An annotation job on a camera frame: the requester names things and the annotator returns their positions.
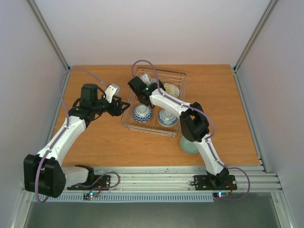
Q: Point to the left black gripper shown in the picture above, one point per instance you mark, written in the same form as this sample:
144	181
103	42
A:
118	111

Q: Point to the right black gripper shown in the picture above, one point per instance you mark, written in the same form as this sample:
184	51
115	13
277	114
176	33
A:
134	83

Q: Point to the red patterned bowl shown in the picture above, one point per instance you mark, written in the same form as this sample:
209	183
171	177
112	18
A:
142	114

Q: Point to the yellow sun bowl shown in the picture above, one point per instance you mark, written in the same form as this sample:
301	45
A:
172	90

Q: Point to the blue floral bowl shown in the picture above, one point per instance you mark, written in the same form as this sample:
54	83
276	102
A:
166	119

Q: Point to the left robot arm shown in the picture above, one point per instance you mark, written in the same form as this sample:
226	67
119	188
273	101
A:
43	172

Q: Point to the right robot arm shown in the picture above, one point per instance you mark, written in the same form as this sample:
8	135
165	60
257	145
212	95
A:
193	122

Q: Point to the pale green bowl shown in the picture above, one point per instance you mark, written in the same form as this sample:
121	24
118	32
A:
187	146

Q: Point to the left circuit board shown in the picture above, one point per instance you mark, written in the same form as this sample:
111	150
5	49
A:
90	196

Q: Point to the circuit board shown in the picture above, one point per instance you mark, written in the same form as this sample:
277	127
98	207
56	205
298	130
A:
90	196
221	194

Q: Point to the right circuit board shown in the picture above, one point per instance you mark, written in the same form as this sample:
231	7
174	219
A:
221	194

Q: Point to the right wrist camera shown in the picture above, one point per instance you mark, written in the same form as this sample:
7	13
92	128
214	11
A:
146	78

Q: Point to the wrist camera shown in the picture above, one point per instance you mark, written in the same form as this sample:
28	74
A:
146	78
111	91

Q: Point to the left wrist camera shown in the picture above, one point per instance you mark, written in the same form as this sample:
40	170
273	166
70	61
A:
111	91

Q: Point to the wire dish rack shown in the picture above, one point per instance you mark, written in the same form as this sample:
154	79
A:
165	76

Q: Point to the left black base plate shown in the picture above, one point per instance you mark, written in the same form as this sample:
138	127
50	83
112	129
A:
105	182

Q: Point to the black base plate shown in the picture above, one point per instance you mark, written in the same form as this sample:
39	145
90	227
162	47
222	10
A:
105	182
202	182

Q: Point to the blue slotted cable duct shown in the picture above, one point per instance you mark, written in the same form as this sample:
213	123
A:
134	197

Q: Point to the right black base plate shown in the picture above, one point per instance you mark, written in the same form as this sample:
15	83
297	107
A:
202	182

